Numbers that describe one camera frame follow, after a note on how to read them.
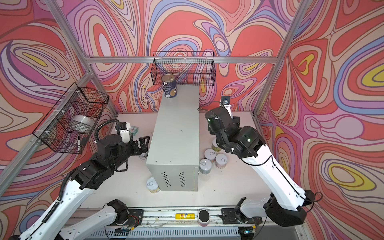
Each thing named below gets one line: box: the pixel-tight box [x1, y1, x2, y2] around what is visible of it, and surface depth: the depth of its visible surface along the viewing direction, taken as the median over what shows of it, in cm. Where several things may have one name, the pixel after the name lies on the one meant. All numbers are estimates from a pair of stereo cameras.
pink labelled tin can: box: [215, 153, 228, 169], surface depth 90 cm
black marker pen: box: [77, 135, 81, 152], surface depth 73 cm
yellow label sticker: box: [175, 213, 195, 220], surface depth 74 cm
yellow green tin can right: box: [211, 137, 222, 152], surface depth 97 cm
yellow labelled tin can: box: [146, 176, 161, 194], surface depth 80 cm
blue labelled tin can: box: [161, 73, 178, 99], surface depth 77 cm
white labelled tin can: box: [138, 151, 148, 160], surface depth 61 cm
